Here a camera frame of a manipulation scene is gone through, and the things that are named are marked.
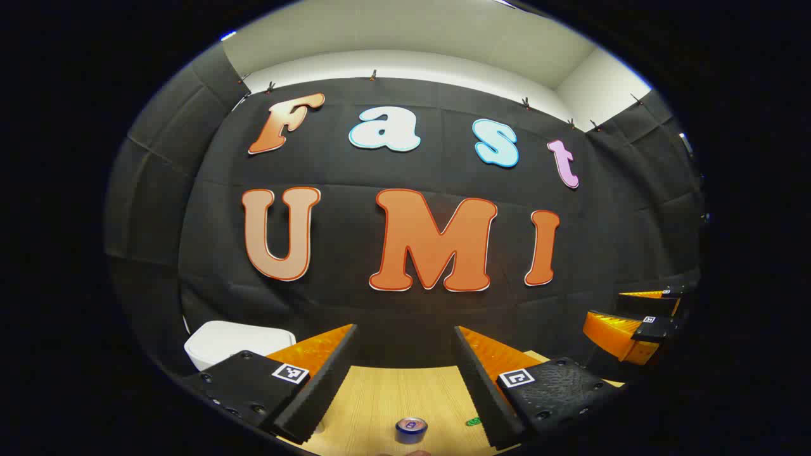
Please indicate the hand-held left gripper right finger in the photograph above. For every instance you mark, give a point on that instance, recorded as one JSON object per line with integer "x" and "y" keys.
{"x": 485, "y": 399}

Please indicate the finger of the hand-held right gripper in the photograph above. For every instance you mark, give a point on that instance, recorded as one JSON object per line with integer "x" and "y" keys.
{"x": 608, "y": 329}
{"x": 646, "y": 304}

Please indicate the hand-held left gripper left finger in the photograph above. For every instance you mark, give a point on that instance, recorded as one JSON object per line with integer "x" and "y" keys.
{"x": 320, "y": 392}

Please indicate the blue pop can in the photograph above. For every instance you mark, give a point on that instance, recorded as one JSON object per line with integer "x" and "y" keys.
{"x": 410, "y": 432}

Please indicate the white desktop garbage bin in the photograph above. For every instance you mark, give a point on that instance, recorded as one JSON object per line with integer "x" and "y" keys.
{"x": 234, "y": 339}

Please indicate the wooden desktop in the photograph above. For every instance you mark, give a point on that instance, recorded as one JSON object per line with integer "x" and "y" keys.
{"x": 393, "y": 399}

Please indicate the dark grey creased side cloth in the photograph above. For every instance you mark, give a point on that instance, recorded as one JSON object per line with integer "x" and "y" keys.
{"x": 652, "y": 190}
{"x": 158, "y": 209}

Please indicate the black backdrop cloth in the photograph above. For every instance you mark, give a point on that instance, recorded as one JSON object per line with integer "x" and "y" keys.
{"x": 355, "y": 171}

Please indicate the row of small cloth clips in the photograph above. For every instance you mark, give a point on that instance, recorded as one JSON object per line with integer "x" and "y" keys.
{"x": 373, "y": 75}

